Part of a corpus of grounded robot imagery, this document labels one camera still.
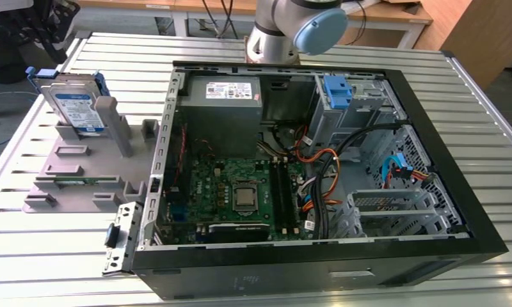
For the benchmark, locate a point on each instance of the metal disk bay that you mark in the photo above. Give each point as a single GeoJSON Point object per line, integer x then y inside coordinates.
{"type": "Point", "coordinates": [392, 212]}

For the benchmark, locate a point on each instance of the black open PC case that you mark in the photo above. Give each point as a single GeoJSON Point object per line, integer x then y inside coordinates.
{"type": "Point", "coordinates": [281, 281]}

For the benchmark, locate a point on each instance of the silver CPU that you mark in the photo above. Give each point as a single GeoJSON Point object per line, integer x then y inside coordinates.
{"type": "Point", "coordinates": [244, 196]}

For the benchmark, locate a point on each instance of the black mesh waste bin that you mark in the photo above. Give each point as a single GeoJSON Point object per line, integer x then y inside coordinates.
{"type": "Point", "coordinates": [4, 67]}

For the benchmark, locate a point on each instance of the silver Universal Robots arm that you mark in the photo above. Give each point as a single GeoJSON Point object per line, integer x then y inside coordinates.
{"type": "Point", "coordinates": [272, 41]}

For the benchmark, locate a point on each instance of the wooden desk white legs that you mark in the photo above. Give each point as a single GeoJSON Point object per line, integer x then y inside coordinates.
{"type": "Point", "coordinates": [409, 16]}

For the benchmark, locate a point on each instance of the grey power supply unit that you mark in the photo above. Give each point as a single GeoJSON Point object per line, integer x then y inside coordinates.
{"type": "Point", "coordinates": [221, 134]}

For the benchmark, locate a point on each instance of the hard disk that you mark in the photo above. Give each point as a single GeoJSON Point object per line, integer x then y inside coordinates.
{"type": "Point", "coordinates": [75, 108]}

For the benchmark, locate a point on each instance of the green motherboard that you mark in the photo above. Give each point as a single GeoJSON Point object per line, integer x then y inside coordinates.
{"type": "Point", "coordinates": [204, 179]}

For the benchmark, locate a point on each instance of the metal card retainer bracket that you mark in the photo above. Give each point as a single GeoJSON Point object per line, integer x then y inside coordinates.
{"type": "Point", "coordinates": [125, 224]}

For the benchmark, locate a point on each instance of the blue plastic drive latch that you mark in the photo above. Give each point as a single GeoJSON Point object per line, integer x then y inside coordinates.
{"type": "Point", "coordinates": [336, 92]}

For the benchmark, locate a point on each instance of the black RAM slot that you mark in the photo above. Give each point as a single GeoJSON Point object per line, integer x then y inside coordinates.
{"type": "Point", "coordinates": [289, 195]}
{"type": "Point", "coordinates": [277, 195]}

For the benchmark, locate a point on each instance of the grey parts rack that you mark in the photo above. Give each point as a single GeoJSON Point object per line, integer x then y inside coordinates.
{"type": "Point", "coordinates": [76, 198]}

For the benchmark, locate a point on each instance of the grey metal drive cage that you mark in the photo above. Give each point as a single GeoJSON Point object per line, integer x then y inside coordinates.
{"type": "Point", "coordinates": [357, 112]}

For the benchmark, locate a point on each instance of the green RAM stick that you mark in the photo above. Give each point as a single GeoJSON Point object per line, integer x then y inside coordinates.
{"type": "Point", "coordinates": [89, 181]}

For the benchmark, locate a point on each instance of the CPU socket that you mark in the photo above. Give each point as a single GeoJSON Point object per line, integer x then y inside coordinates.
{"type": "Point", "coordinates": [245, 183]}

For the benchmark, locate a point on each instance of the wooden cabinet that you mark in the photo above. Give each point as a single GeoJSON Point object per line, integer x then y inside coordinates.
{"type": "Point", "coordinates": [486, 38]}

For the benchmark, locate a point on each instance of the black graphics card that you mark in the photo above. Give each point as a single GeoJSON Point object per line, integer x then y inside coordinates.
{"type": "Point", "coordinates": [239, 231]}

